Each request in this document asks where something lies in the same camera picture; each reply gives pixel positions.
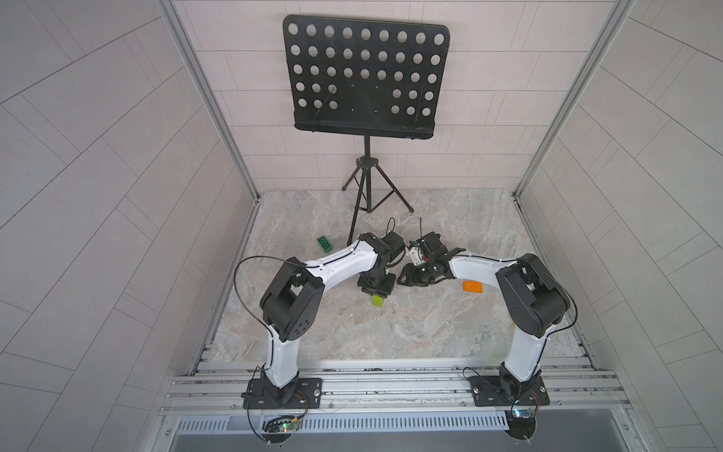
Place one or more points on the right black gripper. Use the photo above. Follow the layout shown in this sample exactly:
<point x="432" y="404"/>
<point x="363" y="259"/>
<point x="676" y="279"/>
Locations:
<point x="409" y="277"/>

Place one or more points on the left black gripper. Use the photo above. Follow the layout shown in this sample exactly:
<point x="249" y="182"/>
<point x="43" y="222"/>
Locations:
<point x="384" y="291"/>

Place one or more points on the orange curved lego brick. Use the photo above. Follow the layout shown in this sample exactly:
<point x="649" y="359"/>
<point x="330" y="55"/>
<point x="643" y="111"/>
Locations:
<point x="472" y="287"/>

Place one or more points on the dark green lego brick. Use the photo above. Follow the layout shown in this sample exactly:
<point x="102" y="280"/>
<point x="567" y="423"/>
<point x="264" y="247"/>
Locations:
<point x="325" y="244"/>

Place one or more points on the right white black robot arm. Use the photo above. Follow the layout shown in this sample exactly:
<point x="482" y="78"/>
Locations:
<point x="535" y="301"/>

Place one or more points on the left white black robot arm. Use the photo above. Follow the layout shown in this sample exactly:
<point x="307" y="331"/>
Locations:
<point x="292" y="300"/>

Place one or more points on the left green circuit board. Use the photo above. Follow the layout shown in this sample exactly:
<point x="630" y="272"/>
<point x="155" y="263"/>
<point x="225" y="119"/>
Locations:
<point x="280" y="429"/>

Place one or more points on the green circuit board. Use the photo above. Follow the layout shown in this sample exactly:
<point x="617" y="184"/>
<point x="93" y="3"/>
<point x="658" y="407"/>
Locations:
<point x="522" y="424"/>
<point x="280" y="429"/>

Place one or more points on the right green circuit board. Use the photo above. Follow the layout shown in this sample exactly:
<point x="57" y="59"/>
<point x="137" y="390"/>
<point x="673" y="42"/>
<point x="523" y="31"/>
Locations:
<point x="522" y="424"/>

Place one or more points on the black perforated music stand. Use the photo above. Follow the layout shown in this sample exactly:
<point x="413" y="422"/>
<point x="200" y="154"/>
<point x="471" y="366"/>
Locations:
<point x="366" y="78"/>

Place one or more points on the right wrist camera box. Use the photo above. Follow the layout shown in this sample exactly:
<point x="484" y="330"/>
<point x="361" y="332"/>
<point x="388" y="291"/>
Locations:
<point x="416" y="255"/>

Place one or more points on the aluminium mounting rail frame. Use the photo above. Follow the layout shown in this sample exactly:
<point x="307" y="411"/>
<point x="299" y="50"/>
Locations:
<point x="574" y="400"/>

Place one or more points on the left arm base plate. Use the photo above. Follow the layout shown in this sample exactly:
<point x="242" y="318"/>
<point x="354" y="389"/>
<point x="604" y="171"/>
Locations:
<point x="301" y="393"/>

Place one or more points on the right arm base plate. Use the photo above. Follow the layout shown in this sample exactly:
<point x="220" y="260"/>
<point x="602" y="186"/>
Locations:
<point x="496" y="391"/>

